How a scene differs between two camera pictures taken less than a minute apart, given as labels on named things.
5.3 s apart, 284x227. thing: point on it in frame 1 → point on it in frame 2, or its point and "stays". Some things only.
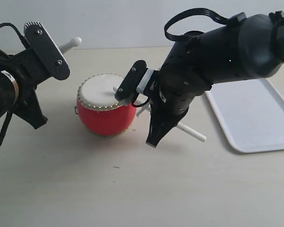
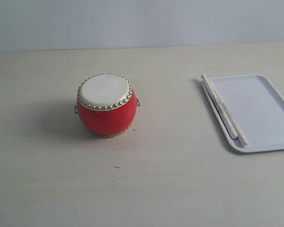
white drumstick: x=73 y=43 → x=230 y=128
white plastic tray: x=254 y=115 stays
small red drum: x=99 y=111 stays
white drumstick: x=143 y=108 → x=242 y=140
